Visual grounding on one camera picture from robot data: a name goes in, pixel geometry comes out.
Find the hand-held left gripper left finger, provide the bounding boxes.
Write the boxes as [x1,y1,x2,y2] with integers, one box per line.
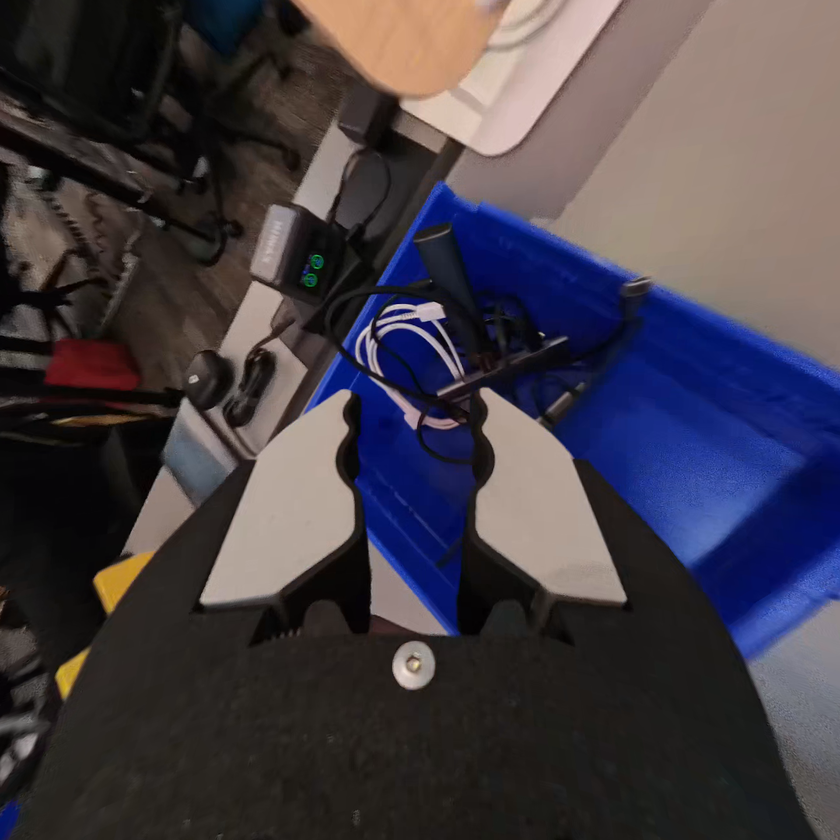
[199,390,372,636]

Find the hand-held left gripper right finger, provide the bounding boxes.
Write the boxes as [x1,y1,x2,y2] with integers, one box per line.
[456,387,627,636]

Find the blue plastic bin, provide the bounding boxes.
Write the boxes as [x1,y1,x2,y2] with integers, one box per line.
[305,182,840,660]

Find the white cable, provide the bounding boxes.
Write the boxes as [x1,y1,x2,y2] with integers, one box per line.
[354,301,470,433]

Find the black cable black plugs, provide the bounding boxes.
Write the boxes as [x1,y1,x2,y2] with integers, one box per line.
[326,279,500,467]

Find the slim grey USB hub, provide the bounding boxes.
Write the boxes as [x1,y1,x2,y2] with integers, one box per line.
[413,223,490,368]

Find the grey desk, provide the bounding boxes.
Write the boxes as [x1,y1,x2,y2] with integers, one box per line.
[125,0,840,840]

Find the grey-blue zip pouch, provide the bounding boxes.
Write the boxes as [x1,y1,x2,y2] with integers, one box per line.
[161,410,240,506]

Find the black power adapter bundle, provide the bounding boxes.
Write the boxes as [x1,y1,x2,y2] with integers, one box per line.
[222,348,278,429]

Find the black rounded case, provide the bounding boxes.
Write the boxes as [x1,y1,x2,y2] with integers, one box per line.
[182,350,234,412]

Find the yellow plastic bin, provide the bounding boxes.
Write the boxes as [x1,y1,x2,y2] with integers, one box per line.
[56,551,158,700]

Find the wooden side table top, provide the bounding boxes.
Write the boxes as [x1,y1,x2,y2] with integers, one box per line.
[289,0,503,99]

